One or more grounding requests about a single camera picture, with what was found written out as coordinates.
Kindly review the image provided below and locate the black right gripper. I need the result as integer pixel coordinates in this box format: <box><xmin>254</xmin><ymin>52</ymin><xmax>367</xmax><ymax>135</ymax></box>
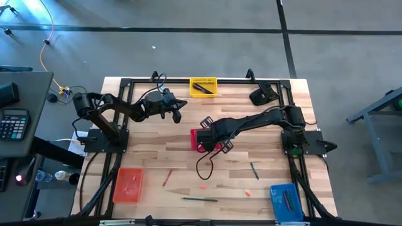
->
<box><xmin>196</xmin><ymin>116</ymin><xmax>236</xmax><ymax>154</ymax></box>

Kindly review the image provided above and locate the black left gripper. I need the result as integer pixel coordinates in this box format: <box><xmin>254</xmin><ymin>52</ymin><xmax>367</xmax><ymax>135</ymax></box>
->
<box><xmin>158</xmin><ymin>99</ymin><xmax>188</xmax><ymax>124</ymax></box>

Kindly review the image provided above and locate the red plastic bin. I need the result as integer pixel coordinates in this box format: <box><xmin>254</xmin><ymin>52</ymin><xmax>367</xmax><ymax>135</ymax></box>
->
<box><xmin>190</xmin><ymin>128</ymin><xmax>223</xmax><ymax>152</ymax></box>

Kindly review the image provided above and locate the yellow plastic bin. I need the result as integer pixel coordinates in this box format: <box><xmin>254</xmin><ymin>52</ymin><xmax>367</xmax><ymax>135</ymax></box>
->
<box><xmin>189</xmin><ymin>77</ymin><xmax>219</xmax><ymax>99</ymax></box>

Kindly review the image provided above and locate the red crayon with white print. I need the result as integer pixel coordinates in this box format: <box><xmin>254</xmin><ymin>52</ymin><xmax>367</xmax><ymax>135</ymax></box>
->
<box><xmin>161</xmin><ymin>169</ymin><xmax>173</xmax><ymax>187</ymax></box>

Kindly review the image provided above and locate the dark green pencil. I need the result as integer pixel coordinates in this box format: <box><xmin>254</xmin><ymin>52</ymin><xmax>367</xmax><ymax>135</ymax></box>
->
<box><xmin>180</xmin><ymin>196</ymin><xmax>219</xmax><ymax>203</ymax></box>

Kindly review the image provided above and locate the blue plastic bin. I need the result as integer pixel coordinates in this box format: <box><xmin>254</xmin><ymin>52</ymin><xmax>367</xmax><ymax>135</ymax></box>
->
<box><xmin>269</xmin><ymin>183</ymin><xmax>305</xmax><ymax>223</ymax></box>

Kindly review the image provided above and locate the orange plastic bin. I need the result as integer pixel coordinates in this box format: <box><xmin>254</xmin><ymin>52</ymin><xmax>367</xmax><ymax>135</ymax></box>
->
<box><xmin>112</xmin><ymin>166</ymin><xmax>144</xmax><ymax>204</ymax></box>

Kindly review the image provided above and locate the white paper sheet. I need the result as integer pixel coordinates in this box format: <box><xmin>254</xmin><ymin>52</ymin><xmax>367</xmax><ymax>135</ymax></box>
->
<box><xmin>67</xmin><ymin>131</ymin><xmax>89</xmax><ymax>156</ymax></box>

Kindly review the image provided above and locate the clear water bottle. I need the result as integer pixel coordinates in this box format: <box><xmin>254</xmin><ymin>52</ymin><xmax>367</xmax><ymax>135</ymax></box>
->
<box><xmin>35</xmin><ymin>169</ymin><xmax>54</xmax><ymax>183</ymax></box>
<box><xmin>54</xmin><ymin>169</ymin><xmax>81</xmax><ymax>186</ymax></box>

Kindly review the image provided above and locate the grey desk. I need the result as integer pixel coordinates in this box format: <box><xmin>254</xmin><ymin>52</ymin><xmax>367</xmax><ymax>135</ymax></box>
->
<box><xmin>0</xmin><ymin>70</ymin><xmax>55</xmax><ymax>158</ymax></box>

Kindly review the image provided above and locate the black calculator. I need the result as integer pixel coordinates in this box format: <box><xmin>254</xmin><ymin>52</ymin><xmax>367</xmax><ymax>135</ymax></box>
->
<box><xmin>0</xmin><ymin>108</ymin><xmax>31</xmax><ymax>141</ymax></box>

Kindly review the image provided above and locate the grey metal stand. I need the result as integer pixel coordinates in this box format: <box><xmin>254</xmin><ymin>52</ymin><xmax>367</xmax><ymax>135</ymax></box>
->
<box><xmin>345</xmin><ymin>87</ymin><xmax>402</xmax><ymax>185</ymax></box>

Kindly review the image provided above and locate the black computer mouse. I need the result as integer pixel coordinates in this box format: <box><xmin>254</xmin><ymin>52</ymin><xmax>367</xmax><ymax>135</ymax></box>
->
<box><xmin>14</xmin><ymin>156</ymin><xmax>36</xmax><ymax>186</ymax></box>

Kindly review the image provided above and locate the black desk device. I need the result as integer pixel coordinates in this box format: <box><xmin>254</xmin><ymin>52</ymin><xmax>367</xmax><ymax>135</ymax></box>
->
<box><xmin>0</xmin><ymin>82</ymin><xmax>21</xmax><ymax>109</ymax></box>

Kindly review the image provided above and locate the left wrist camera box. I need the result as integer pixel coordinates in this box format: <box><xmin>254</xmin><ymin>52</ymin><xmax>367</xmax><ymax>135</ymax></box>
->
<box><xmin>160</xmin><ymin>89</ymin><xmax>174</xmax><ymax>103</ymax></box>

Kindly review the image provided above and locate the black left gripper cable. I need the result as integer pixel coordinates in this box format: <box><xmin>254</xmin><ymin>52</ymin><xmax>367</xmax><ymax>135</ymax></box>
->
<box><xmin>138</xmin><ymin>73</ymin><xmax>168</xmax><ymax>104</ymax></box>

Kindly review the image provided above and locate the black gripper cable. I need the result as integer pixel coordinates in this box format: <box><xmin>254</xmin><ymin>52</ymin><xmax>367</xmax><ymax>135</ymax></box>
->
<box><xmin>138</xmin><ymin>73</ymin><xmax>168</xmax><ymax>104</ymax></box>
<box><xmin>195</xmin><ymin>149</ymin><xmax>221</xmax><ymax>181</ymax></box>

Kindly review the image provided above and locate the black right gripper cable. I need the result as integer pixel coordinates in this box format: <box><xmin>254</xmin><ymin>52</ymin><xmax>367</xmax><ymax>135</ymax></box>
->
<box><xmin>195</xmin><ymin>149</ymin><xmax>221</xmax><ymax>181</ymax></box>

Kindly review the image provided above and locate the black metal frame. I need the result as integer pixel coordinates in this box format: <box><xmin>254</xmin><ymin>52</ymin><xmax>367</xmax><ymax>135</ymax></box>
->
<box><xmin>71</xmin><ymin>77</ymin><xmax>339</xmax><ymax>220</ymax></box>

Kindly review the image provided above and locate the orange floor cable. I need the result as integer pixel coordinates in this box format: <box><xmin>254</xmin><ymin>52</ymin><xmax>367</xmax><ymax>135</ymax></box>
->
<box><xmin>38</xmin><ymin>0</ymin><xmax>69</xmax><ymax>92</ymax></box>

